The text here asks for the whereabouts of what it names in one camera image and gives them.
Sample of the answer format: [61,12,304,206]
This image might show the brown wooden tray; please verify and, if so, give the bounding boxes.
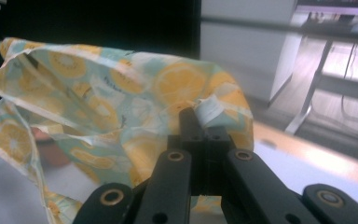
[31,126,74,168]

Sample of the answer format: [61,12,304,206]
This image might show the black floor cables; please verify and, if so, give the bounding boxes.
[339,41,358,127]

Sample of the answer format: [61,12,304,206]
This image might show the white desk frame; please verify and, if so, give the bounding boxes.
[283,4,358,135]

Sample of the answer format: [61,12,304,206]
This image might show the white cabinet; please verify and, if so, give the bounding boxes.
[200,0,303,105]

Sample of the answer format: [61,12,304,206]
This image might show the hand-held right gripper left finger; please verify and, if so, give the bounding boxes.
[167,106,207,196]

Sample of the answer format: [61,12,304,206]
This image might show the white table mat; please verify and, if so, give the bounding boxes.
[0,141,358,224]

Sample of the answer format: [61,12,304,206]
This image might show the orange-print fabric bag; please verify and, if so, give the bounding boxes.
[0,36,255,224]

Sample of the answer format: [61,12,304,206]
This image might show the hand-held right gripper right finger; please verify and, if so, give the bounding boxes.
[203,125,236,196]

